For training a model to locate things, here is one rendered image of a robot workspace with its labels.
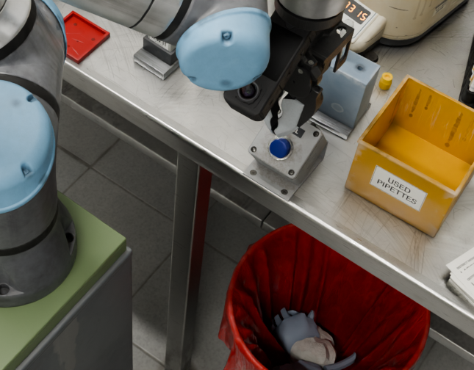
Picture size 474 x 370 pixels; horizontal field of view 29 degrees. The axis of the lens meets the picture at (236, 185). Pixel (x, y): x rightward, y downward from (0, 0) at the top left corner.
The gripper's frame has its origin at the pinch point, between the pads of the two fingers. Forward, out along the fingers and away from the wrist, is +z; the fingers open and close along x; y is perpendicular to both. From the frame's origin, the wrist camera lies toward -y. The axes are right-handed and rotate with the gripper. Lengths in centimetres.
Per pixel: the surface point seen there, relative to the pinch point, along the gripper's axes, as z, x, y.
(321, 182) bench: 11.7, -5.4, 5.5
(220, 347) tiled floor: 99, 10, 15
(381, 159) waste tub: 2.9, -11.4, 6.9
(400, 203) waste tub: 8.8, -15.5, 7.1
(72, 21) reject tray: 11.6, 37.3, 5.9
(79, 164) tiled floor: 99, 65, 33
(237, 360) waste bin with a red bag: 61, -2, -1
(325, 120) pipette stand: 10.7, -0.4, 13.7
